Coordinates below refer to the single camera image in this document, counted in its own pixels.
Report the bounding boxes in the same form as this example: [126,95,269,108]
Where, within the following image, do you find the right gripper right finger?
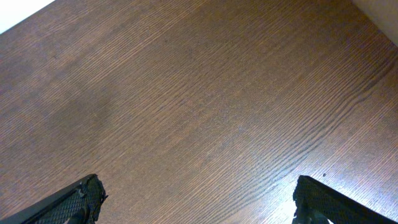
[292,175,397,224]

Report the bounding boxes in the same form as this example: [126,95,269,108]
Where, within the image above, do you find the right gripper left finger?
[1,174,108,224]

